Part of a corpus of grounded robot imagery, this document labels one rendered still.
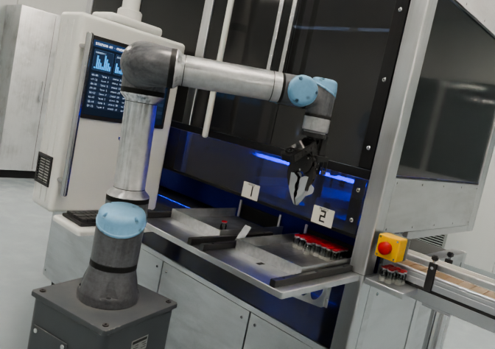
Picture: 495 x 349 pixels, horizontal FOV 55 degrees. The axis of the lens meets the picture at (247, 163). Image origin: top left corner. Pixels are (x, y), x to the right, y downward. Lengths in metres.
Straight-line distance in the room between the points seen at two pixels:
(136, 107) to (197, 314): 1.10
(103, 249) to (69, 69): 0.87
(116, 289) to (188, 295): 0.96
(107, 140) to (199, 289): 0.72
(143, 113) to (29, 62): 4.98
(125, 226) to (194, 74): 0.40
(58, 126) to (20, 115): 4.34
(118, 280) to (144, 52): 0.55
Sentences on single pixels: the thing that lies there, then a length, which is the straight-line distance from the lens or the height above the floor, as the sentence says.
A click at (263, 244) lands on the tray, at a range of 1.66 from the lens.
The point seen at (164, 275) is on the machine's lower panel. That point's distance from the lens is 2.26.
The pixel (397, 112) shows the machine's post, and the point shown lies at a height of 1.41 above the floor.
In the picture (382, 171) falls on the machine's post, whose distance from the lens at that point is 1.55.
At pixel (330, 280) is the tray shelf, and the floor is 0.88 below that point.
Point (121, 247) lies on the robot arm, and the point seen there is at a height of 0.94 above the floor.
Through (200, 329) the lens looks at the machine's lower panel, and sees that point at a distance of 2.12.
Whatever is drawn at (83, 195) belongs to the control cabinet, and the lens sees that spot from 1.99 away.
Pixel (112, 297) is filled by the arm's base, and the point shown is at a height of 0.82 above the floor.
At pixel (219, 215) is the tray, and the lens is 1.96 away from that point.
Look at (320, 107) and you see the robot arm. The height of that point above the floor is 1.37.
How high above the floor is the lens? 1.31
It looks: 6 degrees down
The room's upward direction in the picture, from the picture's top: 12 degrees clockwise
